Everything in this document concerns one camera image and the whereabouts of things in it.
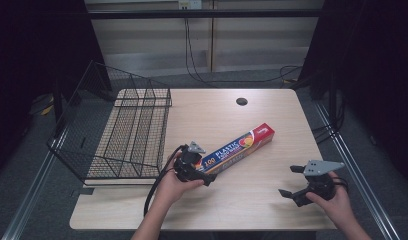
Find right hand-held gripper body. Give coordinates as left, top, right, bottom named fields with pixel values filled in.
left=291, top=159, right=347, bottom=208

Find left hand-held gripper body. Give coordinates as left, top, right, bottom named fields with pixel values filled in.
left=173, top=140, right=207, bottom=183

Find plastic wrap box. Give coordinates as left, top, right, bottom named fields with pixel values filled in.
left=198, top=122, right=276, bottom=175

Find person's left hand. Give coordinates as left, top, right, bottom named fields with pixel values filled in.
left=154, top=155, right=206, bottom=208

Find person's right hand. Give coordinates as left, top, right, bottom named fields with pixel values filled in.
left=305, top=170, right=356, bottom=232

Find black curtain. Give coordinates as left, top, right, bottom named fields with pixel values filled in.
left=291, top=0, right=408, bottom=188
left=0, top=0, right=113, bottom=181

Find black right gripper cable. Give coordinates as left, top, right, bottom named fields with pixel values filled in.
left=331, top=175, right=350, bottom=194

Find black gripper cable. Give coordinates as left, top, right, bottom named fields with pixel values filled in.
left=331, top=175, right=350, bottom=194
left=143, top=143, right=188, bottom=218

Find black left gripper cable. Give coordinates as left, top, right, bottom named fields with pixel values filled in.
left=143, top=143, right=188, bottom=218

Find metal floor rail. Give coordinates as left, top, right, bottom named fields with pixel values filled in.
left=1, top=128, right=68, bottom=240
left=312, top=99, right=402, bottom=240

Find black floor cables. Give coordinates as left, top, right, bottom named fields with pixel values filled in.
left=311, top=96, right=346, bottom=145

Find black wire basket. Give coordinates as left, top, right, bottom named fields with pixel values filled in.
left=46, top=59, right=174, bottom=187

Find black hanging wall cables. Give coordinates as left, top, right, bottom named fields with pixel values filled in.
left=183, top=17, right=305, bottom=85

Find black horizontal frame bar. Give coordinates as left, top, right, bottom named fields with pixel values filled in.
left=86, top=8, right=324, bottom=20

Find white wall outlet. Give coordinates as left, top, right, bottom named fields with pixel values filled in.
left=177, top=0, right=203, bottom=11

